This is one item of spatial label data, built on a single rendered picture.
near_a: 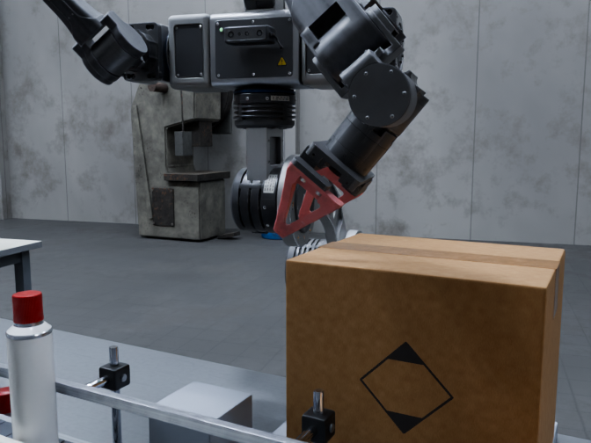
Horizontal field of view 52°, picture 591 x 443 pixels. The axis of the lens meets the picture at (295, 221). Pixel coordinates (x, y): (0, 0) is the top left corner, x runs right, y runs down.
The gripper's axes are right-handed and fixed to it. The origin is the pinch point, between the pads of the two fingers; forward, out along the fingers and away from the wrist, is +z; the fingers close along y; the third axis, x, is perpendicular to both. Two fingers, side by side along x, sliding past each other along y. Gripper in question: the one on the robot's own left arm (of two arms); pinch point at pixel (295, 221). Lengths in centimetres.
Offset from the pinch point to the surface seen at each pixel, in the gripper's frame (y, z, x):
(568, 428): -208, 53, 126
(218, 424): 8.9, 20.2, 8.5
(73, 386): 4.7, 33.8, -8.0
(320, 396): 5.1, 11.5, 14.9
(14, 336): 9.8, 29.9, -15.8
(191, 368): -35, 47, -2
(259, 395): -27.3, 36.3, 10.7
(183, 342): -264, 190, -40
